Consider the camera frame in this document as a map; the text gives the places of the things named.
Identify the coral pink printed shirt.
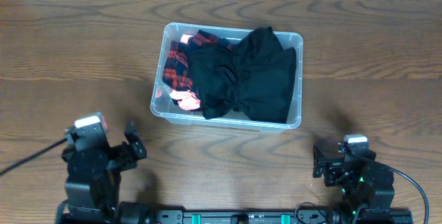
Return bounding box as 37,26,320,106
164,35,200,111

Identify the clear plastic storage bin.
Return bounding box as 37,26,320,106
151,22,304,133

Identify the red navy plaid shirt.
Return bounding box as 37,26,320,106
162,30,235,93

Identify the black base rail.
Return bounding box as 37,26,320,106
151,207,414,224

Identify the large black garment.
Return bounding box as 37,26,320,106
185,27,296,123

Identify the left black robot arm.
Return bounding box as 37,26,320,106
55,121,155,224

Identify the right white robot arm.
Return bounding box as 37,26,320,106
313,142,395,223

